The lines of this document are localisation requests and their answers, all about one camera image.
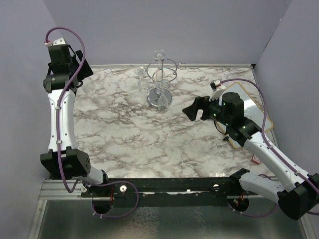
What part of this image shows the clear wine glass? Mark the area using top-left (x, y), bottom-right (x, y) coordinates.
top-left (134, 65), bottom-right (151, 96)
top-left (157, 82), bottom-right (168, 111)
top-left (81, 81), bottom-right (96, 98)
top-left (153, 49), bottom-right (165, 74)

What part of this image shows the small wood-framed whiteboard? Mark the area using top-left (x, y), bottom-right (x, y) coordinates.
top-left (216, 82), bottom-right (273, 149)

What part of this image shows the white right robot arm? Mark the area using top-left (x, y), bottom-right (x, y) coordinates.
top-left (182, 92), bottom-right (319, 220)

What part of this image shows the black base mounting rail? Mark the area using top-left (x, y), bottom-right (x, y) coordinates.
top-left (81, 177), bottom-right (252, 208)

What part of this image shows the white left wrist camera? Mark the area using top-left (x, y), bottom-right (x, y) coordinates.
top-left (52, 37), bottom-right (68, 46)

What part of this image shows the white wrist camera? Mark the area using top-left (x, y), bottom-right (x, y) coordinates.
top-left (52, 37), bottom-right (68, 46)
top-left (209, 80), bottom-right (226, 101)

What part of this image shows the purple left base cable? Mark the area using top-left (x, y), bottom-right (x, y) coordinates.
top-left (91, 180), bottom-right (140, 220)

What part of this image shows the small red white packet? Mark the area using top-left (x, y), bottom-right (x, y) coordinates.
top-left (251, 155), bottom-right (261, 164)

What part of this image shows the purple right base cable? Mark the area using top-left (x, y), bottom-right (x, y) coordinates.
top-left (231, 196), bottom-right (279, 218)

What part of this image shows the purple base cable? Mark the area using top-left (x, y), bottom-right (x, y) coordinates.
top-left (91, 180), bottom-right (140, 220)
top-left (231, 196), bottom-right (279, 218)

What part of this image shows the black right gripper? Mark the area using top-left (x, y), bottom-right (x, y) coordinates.
top-left (183, 92), bottom-right (232, 126)

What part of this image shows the chrome wine glass rack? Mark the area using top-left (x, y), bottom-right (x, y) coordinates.
top-left (147, 58), bottom-right (187, 111)

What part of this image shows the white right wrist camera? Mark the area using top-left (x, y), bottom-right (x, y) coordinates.
top-left (209, 80), bottom-right (226, 101)

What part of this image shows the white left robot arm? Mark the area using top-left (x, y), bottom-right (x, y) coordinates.
top-left (40, 42), bottom-right (110, 197)

